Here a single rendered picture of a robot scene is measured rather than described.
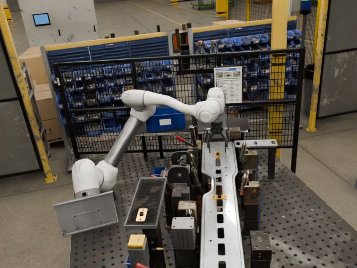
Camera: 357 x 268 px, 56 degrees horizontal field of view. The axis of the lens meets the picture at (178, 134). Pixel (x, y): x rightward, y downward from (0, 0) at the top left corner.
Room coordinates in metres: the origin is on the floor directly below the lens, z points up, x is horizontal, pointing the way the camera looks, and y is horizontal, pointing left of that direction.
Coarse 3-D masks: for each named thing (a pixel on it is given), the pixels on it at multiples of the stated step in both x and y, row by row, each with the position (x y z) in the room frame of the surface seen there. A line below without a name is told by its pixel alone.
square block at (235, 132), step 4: (232, 128) 2.21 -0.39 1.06; (236, 128) 2.21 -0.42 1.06; (232, 132) 2.17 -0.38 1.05; (236, 132) 2.16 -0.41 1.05; (240, 132) 2.16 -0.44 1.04; (232, 136) 2.17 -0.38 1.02; (236, 136) 2.16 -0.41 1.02; (240, 136) 2.16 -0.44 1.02; (232, 140) 2.17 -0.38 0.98; (236, 144) 2.17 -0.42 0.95; (236, 148) 2.17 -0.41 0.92; (236, 152) 2.17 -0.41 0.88; (236, 156) 2.19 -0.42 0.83
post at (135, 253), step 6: (144, 240) 1.05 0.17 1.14; (144, 246) 1.02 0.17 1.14; (132, 252) 1.01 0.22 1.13; (138, 252) 1.00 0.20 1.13; (144, 252) 1.00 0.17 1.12; (132, 258) 1.01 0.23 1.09; (138, 258) 1.00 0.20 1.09; (144, 258) 1.00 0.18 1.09; (132, 264) 1.01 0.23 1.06; (144, 264) 1.00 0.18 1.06
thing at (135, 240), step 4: (132, 236) 1.06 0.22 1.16; (136, 236) 1.06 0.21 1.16; (140, 236) 1.06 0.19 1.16; (144, 236) 1.06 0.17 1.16; (132, 240) 1.04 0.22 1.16; (136, 240) 1.03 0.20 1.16; (140, 240) 1.03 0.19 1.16; (128, 244) 1.02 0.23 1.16; (132, 244) 1.02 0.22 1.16; (136, 244) 1.01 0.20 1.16; (140, 244) 1.01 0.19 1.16
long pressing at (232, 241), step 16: (224, 144) 2.09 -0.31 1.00; (208, 160) 1.89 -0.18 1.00; (224, 160) 1.87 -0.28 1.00; (208, 176) 1.71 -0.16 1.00; (224, 176) 1.69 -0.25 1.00; (208, 192) 1.53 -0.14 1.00; (224, 192) 1.52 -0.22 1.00; (208, 208) 1.40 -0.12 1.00; (224, 208) 1.39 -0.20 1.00; (208, 224) 1.28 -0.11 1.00; (224, 224) 1.27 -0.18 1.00; (208, 240) 1.17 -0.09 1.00; (224, 240) 1.16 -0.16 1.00; (240, 240) 1.16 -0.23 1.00; (208, 256) 1.08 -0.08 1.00; (224, 256) 1.07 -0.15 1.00; (240, 256) 1.06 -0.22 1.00
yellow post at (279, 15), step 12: (276, 0) 2.47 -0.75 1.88; (288, 0) 2.46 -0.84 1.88; (276, 12) 2.47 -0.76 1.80; (276, 24) 2.47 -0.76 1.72; (276, 36) 2.47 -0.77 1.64; (276, 48) 2.47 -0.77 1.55; (276, 60) 2.47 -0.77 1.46; (276, 84) 2.47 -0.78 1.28; (276, 96) 2.46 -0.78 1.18; (276, 120) 2.46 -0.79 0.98; (276, 132) 2.46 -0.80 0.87; (276, 156) 2.46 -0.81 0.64
